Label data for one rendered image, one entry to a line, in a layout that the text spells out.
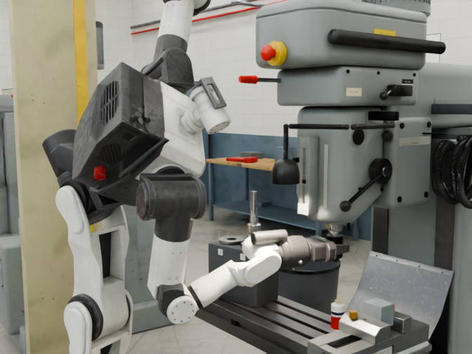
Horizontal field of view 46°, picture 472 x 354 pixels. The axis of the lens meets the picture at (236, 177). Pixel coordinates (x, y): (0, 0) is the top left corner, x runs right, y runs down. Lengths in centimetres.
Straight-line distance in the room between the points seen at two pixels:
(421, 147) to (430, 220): 28
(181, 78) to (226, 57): 732
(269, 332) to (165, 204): 63
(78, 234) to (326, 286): 219
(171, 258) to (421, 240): 88
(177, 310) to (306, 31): 74
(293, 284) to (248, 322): 172
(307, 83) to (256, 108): 681
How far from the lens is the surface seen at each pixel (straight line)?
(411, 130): 166
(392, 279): 196
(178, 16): 168
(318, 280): 353
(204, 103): 141
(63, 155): 169
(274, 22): 146
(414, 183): 169
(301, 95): 151
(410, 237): 193
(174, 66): 158
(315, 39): 137
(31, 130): 292
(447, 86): 182
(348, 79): 144
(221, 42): 901
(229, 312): 189
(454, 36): 631
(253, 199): 188
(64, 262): 307
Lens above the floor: 163
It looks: 7 degrees down
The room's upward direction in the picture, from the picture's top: straight up
